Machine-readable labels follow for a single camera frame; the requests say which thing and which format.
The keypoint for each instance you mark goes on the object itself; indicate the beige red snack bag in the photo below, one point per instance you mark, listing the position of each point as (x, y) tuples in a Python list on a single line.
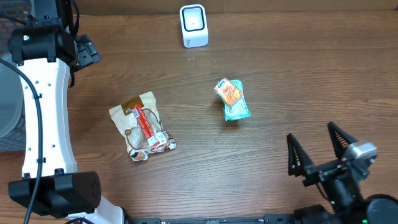
[(138, 121)]

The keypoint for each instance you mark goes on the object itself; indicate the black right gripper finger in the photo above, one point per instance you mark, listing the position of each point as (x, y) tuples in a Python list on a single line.
[(298, 162), (340, 139)]

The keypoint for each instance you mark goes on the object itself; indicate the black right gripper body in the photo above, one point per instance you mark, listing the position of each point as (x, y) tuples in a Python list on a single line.
[(323, 171)]

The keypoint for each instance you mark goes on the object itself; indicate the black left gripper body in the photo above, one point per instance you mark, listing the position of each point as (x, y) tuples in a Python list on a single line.
[(87, 51)]

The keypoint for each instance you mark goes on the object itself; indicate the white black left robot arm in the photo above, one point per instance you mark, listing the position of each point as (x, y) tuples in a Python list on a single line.
[(46, 53)]

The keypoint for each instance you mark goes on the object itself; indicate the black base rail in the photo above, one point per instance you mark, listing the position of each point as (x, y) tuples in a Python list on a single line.
[(267, 219)]

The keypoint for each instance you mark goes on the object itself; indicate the small orange box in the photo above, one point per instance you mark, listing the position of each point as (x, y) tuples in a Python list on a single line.
[(228, 92)]

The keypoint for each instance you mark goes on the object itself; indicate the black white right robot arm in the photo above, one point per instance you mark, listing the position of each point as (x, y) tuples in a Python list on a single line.
[(338, 182)]

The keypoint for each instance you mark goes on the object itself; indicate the grey plastic mesh basket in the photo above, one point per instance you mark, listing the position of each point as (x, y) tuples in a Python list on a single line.
[(13, 15)]

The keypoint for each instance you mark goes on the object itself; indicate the teal tissue packet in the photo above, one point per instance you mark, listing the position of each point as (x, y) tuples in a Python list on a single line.
[(240, 109)]

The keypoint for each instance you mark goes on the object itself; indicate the white barcode scanner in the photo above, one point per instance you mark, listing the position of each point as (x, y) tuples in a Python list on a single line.
[(194, 26)]

